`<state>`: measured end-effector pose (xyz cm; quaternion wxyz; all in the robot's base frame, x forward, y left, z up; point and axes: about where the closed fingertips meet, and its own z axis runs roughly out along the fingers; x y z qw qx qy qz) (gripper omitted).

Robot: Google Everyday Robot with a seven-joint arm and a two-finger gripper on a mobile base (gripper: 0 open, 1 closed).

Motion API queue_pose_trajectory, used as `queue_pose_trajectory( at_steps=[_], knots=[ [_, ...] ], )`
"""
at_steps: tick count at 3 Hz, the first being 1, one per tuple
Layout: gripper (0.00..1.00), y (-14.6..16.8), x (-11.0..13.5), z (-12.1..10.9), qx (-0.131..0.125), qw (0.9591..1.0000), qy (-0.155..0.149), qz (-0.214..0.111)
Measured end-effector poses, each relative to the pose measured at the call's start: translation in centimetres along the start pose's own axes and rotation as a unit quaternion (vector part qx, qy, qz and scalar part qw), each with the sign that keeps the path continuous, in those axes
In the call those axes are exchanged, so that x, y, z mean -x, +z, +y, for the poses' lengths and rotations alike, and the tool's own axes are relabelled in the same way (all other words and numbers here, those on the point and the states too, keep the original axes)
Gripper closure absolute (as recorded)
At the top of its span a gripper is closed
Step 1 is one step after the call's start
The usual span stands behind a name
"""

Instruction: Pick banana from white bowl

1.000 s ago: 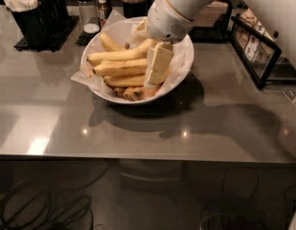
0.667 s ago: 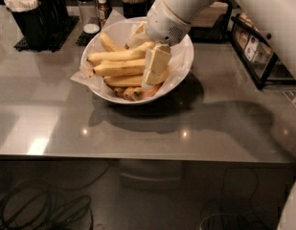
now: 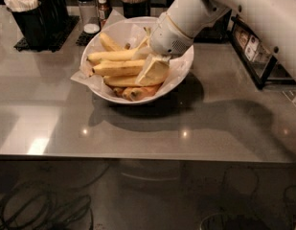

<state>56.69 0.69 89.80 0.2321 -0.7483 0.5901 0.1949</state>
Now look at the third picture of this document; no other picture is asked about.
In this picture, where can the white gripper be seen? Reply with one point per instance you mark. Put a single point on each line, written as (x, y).
(168, 37)

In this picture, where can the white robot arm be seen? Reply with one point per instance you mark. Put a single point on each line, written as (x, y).
(272, 21)

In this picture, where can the top curved yellow banana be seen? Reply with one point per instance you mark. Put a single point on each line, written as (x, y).
(123, 55)

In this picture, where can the white paper bowl liner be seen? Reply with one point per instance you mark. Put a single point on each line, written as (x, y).
(122, 31)

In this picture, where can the orange ripe banana bottom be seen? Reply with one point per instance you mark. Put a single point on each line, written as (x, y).
(135, 94)

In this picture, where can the lower yellow banana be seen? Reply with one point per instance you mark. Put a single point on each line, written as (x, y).
(120, 80)

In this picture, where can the middle yellow banana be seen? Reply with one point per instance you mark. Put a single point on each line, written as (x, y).
(118, 68)

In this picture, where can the small bottom left banana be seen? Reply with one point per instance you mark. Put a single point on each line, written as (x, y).
(119, 91)

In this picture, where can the back left yellow banana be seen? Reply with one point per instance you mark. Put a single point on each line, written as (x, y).
(109, 43)

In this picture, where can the white bowl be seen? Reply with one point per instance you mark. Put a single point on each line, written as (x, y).
(182, 61)

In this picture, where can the black stir stick cup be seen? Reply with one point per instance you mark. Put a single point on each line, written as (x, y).
(136, 9)

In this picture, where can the brown sauce bottle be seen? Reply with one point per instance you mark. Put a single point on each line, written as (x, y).
(104, 11)

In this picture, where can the small black mat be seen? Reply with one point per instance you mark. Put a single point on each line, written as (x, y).
(84, 39)

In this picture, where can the black napkin dispenser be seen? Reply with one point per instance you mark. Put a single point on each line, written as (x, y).
(216, 33)

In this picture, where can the clear shaker white lid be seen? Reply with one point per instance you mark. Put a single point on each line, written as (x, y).
(89, 16)

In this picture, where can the rear black cutlery cup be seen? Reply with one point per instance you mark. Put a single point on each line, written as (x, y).
(55, 14)

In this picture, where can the black cutlery cup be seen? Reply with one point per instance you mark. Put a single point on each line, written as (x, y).
(32, 26)
(55, 14)

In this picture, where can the black condiment packet rack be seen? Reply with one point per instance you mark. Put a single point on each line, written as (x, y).
(263, 68)

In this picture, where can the front black cutlery cup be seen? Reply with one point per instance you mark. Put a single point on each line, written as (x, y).
(32, 26)

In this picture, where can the black rubber mat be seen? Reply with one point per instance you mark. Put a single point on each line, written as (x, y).
(55, 40)

